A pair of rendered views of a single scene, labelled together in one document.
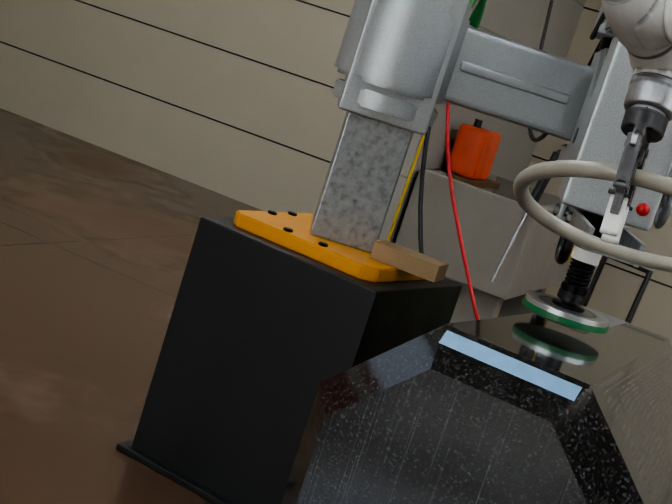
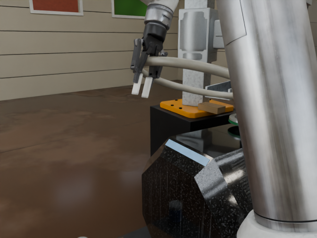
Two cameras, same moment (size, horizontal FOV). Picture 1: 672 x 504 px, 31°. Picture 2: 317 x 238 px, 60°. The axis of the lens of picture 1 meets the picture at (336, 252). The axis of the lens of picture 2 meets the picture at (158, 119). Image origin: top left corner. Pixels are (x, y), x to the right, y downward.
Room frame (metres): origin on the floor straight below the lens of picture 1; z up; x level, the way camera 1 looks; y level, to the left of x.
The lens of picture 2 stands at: (1.32, -0.95, 1.34)
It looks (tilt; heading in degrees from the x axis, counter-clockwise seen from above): 16 degrees down; 31
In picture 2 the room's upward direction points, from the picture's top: straight up
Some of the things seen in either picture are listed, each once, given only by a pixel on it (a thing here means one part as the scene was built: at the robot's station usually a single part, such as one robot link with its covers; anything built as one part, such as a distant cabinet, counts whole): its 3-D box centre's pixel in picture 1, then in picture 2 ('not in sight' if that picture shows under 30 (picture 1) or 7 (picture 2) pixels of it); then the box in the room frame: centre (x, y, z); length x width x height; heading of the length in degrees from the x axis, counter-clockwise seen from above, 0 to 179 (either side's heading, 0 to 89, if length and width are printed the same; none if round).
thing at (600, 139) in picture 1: (625, 135); not in sight; (3.03, -0.59, 1.32); 0.36 x 0.22 x 0.45; 175
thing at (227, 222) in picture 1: (299, 366); (194, 147); (3.52, 0.00, 0.37); 0.66 x 0.66 x 0.74; 63
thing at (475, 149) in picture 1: (477, 151); not in sight; (6.34, -0.54, 1.00); 0.50 x 0.22 x 0.33; 159
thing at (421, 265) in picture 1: (409, 260); (211, 107); (3.37, -0.21, 0.81); 0.20 x 0.10 x 0.05; 71
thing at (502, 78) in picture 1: (467, 67); (222, 34); (3.55, -0.20, 1.37); 0.74 x 0.34 x 0.25; 97
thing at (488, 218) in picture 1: (485, 265); not in sight; (6.38, -0.78, 0.43); 1.30 x 0.62 x 0.86; 159
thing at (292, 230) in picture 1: (339, 243); (196, 105); (3.52, 0.00, 0.76); 0.49 x 0.49 x 0.05; 63
